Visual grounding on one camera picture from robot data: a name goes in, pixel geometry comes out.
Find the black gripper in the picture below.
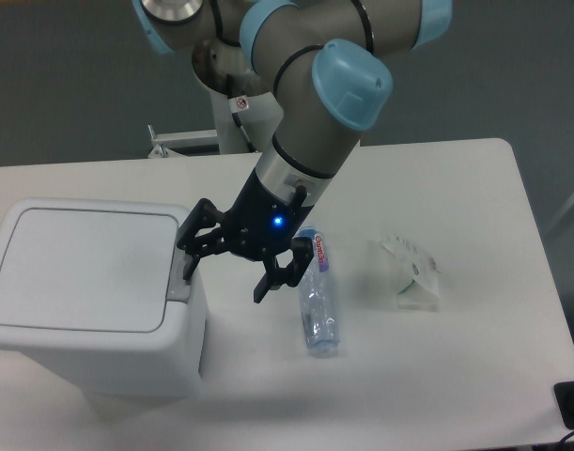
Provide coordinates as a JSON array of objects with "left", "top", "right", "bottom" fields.
[{"left": 176, "top": 170, "right": 314, "bottom": 303}]

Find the white push-lid trash can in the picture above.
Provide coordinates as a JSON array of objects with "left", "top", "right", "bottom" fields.
[{"left": 0, "top": 197, "right": 208, "bottom": 397}]

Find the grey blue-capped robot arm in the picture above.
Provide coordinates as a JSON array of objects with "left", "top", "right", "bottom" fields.
[{"left": 132, "top": 1, "right": 453, "bottom": 302}]

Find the clear plastic water bottle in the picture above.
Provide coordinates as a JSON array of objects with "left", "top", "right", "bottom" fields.
[{"left": 297, "top": 224, "right": 340, "bottom": 355}]

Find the white folded paper carton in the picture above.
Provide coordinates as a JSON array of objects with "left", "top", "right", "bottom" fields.
[{"left": 380, "top": 228, "right": 441, "bottom": 313}]

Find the black device at table edge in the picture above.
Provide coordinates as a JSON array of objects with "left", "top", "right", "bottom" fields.
[{"left": 553, "top": 381, "right": 574, "bottom": 429}]

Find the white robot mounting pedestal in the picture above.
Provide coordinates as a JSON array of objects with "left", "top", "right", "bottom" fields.
[{"left": 147, "top": 37, "right": 286, "bottom": 159}]

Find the black cable on pedestal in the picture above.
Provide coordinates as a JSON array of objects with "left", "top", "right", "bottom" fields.
[{"left": 225, "top": 73, "right": 262, "bottom": 154}]

